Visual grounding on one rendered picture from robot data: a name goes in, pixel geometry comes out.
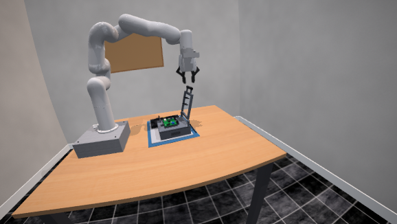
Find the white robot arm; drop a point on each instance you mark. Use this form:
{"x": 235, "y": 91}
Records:
{"x": 101, "y": 67}

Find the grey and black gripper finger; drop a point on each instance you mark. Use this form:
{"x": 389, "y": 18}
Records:
{"x": 194, "y": 73}
{"x": 181, "y": 74}

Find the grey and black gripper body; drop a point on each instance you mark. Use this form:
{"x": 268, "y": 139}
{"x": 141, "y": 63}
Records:
{"x": 187, "y": 64}

